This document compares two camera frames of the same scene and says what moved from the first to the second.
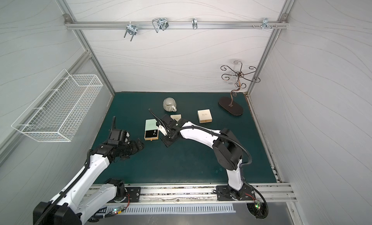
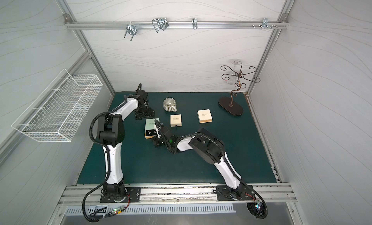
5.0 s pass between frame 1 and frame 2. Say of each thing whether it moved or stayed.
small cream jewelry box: stayed
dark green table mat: stayed
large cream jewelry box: stayed
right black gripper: moved
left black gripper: moved
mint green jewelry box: stayed
